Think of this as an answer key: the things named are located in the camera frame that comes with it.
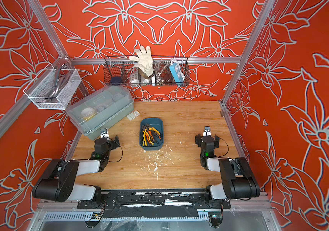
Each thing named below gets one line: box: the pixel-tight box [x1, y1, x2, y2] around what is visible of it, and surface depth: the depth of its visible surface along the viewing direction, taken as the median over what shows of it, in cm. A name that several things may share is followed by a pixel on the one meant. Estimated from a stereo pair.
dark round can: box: [110, 76, 122, 86], surface depth 102 cm
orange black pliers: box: [145, 124, 155, 144], surface depth 97 cm
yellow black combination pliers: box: [148, 127, 163, 142], surface depth 100 cm
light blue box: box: [169, 62, 186, 83], surface depth 89 cm
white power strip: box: [129, 71, 140, 85], surface depth 95 cm
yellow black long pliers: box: [142, 124, 148, 147], surface depth 97 cm
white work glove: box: [128, 45, 155, 79], surface depth 90 cm
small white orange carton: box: [126, 110, 141, 121], surface depth 112 cm
